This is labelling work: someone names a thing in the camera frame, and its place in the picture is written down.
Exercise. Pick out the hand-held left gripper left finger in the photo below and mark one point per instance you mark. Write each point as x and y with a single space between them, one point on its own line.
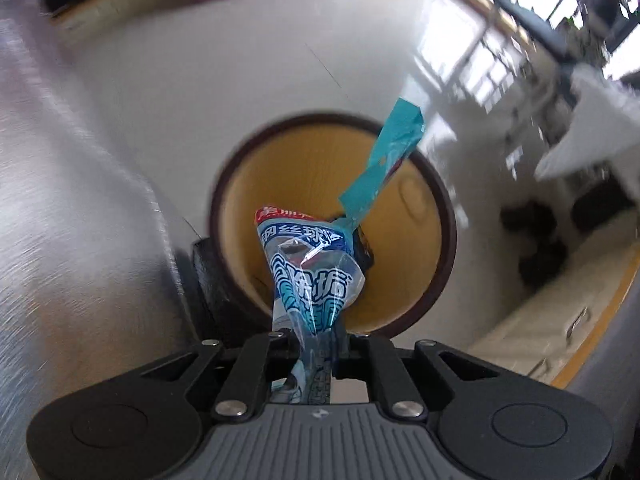
257 360

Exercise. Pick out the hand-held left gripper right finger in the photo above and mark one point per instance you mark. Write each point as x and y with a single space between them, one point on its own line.
380 365

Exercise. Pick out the blue plastic packet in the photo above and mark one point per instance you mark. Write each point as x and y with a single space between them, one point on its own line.
305 280

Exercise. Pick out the yellow waste bin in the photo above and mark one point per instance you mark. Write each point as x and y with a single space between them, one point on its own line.
400 270

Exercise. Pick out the light wooden drawer unit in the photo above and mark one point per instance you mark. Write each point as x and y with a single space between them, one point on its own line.
540 330

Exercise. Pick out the dark object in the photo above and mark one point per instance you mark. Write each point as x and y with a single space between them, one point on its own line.
535 240

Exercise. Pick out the cartoon printed tablecloth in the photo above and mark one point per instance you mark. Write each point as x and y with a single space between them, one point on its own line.
75 210

